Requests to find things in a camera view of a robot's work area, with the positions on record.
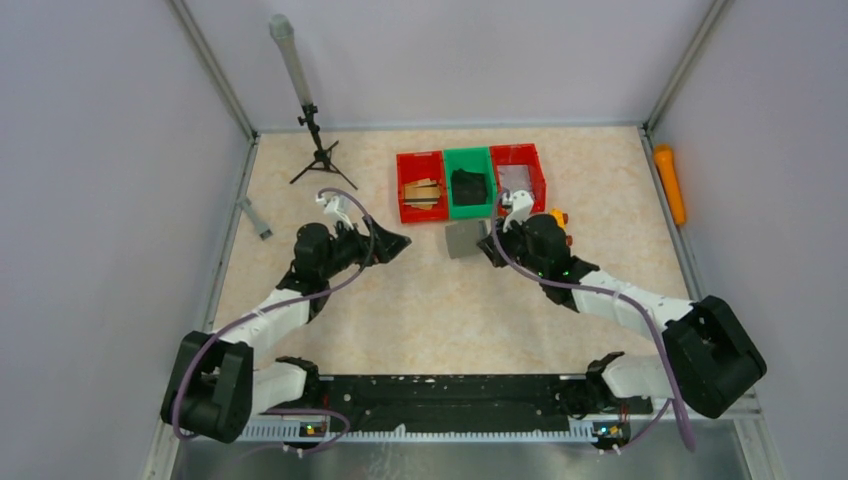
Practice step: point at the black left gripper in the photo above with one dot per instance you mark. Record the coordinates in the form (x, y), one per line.
(370, 240)

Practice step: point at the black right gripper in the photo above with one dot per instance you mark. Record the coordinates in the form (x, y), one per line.
(502, 243)

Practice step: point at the grey card holder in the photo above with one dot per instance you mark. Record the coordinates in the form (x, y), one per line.
(462, 238)

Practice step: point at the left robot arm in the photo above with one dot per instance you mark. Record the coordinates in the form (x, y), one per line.
(214, 388)

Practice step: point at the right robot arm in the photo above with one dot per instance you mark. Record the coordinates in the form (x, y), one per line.
(704, 359)

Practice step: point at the black item in bin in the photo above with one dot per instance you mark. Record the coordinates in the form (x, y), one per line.
(468, 188)

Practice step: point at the green bin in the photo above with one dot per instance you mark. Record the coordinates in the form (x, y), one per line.
(476, 159)

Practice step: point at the clear bag in bin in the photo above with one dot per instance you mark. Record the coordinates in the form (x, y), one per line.
(515, 177)

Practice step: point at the yellow toy brick car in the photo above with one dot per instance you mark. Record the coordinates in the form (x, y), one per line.
(561, 219)

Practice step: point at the right red bin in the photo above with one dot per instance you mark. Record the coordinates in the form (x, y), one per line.
(523, 154)

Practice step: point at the red bin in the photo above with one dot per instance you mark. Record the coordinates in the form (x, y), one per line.
(414, 166)
(523, 154)

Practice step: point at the left red bin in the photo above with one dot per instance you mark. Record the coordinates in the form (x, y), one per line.
(414, 166)

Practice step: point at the orange flashlight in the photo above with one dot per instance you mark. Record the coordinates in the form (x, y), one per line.
(663, 157)

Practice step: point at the black tripod with grey tube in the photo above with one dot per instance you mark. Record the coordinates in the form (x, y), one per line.
(283, 35)

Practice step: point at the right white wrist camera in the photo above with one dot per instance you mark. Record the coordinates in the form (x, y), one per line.
(519, 205)

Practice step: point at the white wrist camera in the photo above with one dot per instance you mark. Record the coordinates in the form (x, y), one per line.
(519, 205)
(336, 207)

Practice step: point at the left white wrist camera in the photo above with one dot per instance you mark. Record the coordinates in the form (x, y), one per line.
(336, 207)

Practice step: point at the small grey bracket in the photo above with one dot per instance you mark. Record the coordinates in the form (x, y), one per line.
(261, 227)

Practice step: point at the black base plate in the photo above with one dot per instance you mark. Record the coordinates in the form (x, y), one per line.
(465, 403)

